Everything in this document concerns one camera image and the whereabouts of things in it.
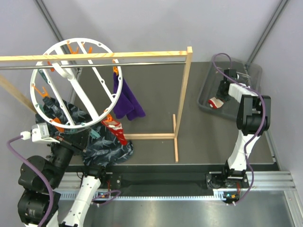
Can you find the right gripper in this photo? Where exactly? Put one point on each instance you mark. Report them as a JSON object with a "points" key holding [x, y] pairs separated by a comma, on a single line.
{"points": [[225, 98]]}

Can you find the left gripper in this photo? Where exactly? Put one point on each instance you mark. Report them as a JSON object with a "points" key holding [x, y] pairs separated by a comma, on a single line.
{"points": [[78, 139]]}

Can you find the red snowflake sock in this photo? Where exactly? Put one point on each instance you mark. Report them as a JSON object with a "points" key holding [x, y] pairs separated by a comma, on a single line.
{"points": [[116, 129], [215, 103]]}

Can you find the teal clip front rim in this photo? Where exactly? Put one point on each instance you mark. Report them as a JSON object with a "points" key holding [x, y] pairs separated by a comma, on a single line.
{"points": [[94, 134]]}

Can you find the orange front clip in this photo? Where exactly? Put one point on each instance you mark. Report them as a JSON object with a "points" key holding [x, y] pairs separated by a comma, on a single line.
{"points": [[109, 118]]}

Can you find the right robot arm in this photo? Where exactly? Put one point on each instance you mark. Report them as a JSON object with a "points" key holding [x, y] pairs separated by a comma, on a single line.
{"points": [[253, 118]]}

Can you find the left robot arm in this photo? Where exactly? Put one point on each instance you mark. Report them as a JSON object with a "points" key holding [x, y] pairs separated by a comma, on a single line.
{"points": [[38, 205]]}

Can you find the white round clip hanger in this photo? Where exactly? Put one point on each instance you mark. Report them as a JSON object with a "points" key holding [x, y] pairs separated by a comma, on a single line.
{"points": [[99, 49]]}

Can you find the teal clip front left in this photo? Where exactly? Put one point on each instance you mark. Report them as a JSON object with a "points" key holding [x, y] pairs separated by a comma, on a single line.
{"points": [[41, 108]]}

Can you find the orange clip top rim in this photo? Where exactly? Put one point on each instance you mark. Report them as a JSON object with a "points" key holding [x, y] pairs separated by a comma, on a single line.
{"points": [[43, 93]]}

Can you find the orange clip holding purple sock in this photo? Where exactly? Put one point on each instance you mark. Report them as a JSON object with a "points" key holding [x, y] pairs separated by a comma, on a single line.
{"points": [[115, 68]]}

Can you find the orange clip right bar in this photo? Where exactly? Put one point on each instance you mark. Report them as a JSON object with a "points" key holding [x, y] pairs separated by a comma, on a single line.
{"points": [[71, 50]]}

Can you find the orange clip upper right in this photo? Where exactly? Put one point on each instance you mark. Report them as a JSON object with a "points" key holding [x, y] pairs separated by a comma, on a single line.
{"points": [[90, 48]]}

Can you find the dark shark print cloth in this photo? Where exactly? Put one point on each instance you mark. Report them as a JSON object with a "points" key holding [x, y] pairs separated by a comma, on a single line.
{"points": [[104, 151]]}

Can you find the grey plastic bin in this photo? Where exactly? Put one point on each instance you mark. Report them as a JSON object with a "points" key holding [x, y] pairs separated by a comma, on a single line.
{"points": [[247, 73]]}

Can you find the metal rack rod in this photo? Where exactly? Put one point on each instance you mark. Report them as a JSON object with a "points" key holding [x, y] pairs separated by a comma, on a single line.
{"points": [[90, 65]]}

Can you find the purple sock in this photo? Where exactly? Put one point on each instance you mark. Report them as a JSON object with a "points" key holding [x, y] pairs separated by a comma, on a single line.
{"points": [[127, 105]]}

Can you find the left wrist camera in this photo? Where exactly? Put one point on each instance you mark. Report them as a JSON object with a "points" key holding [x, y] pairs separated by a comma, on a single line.
{"points": [[38, 134]]}

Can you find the wooden clothes rack frame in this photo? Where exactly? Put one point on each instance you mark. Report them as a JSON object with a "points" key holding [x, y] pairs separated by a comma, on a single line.
{"points": [[187, 54]]}

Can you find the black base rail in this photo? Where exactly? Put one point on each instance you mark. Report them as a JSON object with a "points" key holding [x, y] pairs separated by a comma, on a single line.
{"points": [[170, 180]]}

